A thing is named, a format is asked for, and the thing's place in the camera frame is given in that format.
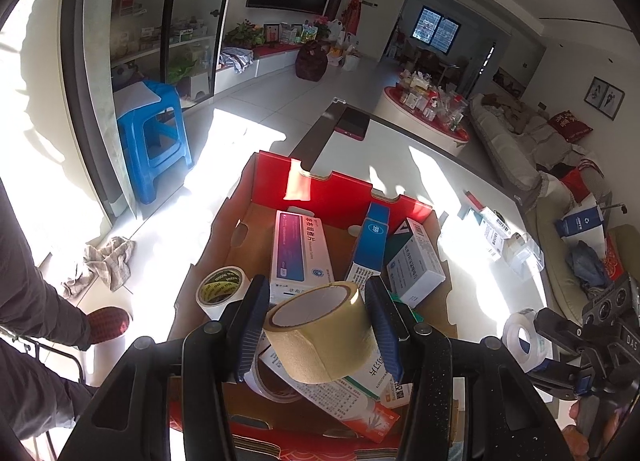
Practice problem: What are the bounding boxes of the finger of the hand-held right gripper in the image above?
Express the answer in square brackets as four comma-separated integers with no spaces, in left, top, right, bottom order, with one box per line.
[531,307,597,363]
[526,365,597,401]

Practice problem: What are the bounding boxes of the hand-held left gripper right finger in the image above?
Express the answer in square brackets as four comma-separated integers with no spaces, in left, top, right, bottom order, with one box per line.
[364,276,576,461]

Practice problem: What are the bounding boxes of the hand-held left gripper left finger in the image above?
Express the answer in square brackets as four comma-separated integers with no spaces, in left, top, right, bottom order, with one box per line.
[59,273,272,461]

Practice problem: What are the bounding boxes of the white medicine box green stripe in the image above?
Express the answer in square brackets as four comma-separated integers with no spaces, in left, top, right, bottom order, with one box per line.
[345,348,417,410]

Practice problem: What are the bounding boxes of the clear tape roll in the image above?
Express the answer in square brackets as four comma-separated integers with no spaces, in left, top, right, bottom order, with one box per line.
[501,307,553,373]

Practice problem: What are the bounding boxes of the tan packing tape roll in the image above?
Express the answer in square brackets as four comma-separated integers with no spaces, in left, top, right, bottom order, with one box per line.
[262,281,380,385]

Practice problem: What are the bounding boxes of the red white medicine box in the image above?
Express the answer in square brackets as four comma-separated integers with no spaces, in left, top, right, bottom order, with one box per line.
[257,345,402,443]

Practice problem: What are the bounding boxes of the large blue medicine box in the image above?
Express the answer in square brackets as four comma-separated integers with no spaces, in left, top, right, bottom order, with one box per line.
[344,202,392,287]

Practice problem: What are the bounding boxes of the red cardboard box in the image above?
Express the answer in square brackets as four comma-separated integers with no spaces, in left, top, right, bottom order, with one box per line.
[166,150,460,446]

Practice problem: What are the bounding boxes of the person's right hand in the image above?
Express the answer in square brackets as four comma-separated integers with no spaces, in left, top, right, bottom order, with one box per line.
[562,397,640,459]

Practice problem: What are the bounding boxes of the blue jeans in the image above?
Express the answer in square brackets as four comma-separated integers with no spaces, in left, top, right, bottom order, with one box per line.
[565,240,613,292]

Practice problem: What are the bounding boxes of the red gift bag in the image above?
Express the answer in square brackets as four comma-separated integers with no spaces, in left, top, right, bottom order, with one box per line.
[602,233,626,282]

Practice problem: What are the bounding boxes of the white blue paper bag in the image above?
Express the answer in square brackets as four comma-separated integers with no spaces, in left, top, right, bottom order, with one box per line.
[553,204,608,247]

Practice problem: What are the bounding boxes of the white medicine box blue text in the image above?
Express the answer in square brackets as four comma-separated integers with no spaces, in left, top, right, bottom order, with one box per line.
[470,205,517,262]

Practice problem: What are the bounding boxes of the red slipper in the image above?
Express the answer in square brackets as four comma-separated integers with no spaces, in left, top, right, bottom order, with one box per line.
[87,306,132,346]

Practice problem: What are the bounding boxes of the red white cloth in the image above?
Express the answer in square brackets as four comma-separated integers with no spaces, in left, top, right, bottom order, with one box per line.
[560,161,607,204]

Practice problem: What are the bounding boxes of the grey rag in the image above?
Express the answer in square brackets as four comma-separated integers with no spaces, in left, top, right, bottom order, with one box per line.
[62,236,137,299]

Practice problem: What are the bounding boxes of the blue plastic stool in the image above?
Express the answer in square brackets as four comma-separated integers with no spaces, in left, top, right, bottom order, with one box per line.
[116,80,193,206]

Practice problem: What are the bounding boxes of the red cushion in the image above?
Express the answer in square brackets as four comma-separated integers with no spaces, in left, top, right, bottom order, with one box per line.
[547,111,594,144]

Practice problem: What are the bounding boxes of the phone in red case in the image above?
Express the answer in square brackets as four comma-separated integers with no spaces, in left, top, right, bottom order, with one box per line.
[334,108,372,142]

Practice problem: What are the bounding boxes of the person's dark trousers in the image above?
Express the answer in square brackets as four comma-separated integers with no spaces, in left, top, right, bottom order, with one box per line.
[0,180,98,442]

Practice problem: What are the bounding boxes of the round red coffee table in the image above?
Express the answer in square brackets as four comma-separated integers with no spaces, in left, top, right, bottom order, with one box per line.
[372,68,472,157]

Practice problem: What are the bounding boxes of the beige clothes pile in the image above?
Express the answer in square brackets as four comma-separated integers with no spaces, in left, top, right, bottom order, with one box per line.
[480,94,538,132]

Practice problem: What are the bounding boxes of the white television bench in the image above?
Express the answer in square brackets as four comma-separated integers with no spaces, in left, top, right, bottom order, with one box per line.
[217,38,321,92]

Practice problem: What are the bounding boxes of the striped clothes pile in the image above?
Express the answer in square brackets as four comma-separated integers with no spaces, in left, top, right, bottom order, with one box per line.
[220,47,256,74]

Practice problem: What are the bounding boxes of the dark red bag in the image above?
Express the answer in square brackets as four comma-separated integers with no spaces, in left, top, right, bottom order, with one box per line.
[295,40,328,82]

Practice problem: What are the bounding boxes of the wooden dining table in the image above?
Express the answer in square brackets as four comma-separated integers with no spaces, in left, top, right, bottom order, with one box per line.
[412,48,471,79]

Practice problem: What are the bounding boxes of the potted plant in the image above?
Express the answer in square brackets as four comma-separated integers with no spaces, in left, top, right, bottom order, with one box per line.
[224,21,263,48]

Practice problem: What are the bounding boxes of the window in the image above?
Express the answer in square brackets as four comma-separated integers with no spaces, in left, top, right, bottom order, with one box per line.
[411,5,462,54]

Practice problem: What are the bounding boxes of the red hanging decoration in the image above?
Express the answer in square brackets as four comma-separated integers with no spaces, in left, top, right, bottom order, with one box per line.
[344,0,363,37]

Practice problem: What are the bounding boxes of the glass display cabinet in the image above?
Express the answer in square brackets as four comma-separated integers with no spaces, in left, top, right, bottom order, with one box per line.
[60,0,241,222]

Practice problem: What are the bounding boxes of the framed wall photos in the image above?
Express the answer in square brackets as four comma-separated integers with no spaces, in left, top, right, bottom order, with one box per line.
[584,76,626,120]

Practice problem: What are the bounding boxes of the long wall painting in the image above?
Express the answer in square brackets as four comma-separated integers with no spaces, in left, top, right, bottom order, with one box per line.
[492,66,528,98]

